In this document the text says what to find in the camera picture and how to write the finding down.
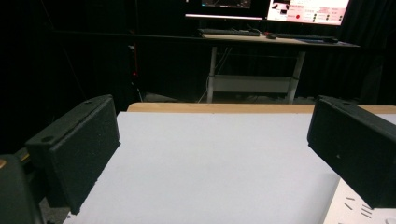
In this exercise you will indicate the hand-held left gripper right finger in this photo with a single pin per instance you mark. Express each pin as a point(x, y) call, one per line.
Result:
point(358, 149)

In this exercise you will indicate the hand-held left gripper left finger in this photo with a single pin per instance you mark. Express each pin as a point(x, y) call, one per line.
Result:
point(81, 149)

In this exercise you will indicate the white board with dark marks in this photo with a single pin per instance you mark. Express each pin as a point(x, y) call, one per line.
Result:
point(345, 208)

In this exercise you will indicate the black curtain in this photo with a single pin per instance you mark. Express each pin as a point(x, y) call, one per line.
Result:
point(373, 56)

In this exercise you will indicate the dark stand with red light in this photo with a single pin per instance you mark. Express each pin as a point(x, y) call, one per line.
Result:
point(134, 65)

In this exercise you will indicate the black keyboard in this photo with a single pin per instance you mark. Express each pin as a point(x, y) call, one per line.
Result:
point(305, 36)
point(229, 32)

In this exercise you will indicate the desk with white legs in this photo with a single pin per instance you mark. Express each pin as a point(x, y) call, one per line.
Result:
point(249, 83)

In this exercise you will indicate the white table mat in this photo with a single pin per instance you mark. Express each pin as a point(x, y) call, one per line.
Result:
point(211, 168)

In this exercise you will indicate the black computer mouse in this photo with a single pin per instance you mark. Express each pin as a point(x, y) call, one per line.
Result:
point(271, 35)

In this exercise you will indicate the bright-screen monitor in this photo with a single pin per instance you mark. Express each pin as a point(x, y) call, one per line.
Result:
point(308, 12)

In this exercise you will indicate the dark-screen monitor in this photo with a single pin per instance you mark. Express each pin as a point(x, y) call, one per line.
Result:
point(224, 9)

